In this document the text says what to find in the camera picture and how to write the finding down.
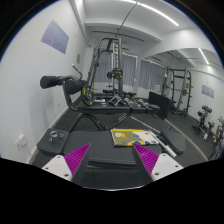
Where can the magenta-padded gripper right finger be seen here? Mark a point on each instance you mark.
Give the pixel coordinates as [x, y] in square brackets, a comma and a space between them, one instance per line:
[146, 158]

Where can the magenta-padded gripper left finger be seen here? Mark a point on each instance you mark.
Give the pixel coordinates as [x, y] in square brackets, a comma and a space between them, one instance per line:
[77, 158]

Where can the yellow blue patterned towel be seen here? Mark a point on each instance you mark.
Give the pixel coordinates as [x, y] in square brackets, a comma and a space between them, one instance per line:
[133, 137]

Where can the silver barbell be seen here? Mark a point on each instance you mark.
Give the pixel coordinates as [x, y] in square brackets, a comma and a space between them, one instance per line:
[168, 150]

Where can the black padded workout bench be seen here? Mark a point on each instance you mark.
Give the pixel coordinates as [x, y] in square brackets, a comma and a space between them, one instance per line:
[100, 143]

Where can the metal key bunch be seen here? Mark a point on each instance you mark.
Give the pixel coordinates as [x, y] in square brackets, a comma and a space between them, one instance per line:
[53, 135]

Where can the black bench with roller pads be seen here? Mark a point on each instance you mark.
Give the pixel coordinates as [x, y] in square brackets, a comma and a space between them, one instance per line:
[100, 107]

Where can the black box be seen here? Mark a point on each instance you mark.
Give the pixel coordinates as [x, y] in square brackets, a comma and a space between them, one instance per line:
[160, 103]

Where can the group of dumbbells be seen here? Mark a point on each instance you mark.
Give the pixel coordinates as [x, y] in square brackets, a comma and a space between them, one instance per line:
[135, 101]

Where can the black yellow weight plate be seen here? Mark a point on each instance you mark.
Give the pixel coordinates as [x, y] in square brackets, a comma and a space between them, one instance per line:
[116, 72]
[87, 96]

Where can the white paper sign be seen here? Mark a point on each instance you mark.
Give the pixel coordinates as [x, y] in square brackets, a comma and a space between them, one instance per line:
[157, 88]

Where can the black exercise machine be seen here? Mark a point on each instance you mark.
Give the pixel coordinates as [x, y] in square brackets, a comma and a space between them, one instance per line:
[203, 115]

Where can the black squat rack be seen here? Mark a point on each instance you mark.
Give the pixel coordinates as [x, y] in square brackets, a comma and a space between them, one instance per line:
[184, 90]

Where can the person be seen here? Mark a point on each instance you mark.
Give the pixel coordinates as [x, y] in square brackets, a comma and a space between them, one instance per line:
[220, 125]

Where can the grey window curtain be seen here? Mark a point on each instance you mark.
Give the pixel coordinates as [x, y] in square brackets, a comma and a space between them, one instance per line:
[151, 75]
[130, 68]

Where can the black power rack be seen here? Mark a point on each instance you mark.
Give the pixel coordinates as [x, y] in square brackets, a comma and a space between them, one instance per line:
[119, 60]

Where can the long ceiling light strip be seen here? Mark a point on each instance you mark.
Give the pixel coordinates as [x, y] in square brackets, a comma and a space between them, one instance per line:
[160, 13]
[204, 56]

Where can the white wall socket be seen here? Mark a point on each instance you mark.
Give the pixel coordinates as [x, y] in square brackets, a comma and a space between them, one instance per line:
[20, 141]

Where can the purple wall poster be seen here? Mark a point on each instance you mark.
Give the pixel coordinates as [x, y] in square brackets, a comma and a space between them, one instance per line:
[207, 91]
[55, 36]

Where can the small brown wall plaque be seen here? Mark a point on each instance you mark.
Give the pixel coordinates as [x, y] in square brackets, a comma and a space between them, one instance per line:
[78, 58]

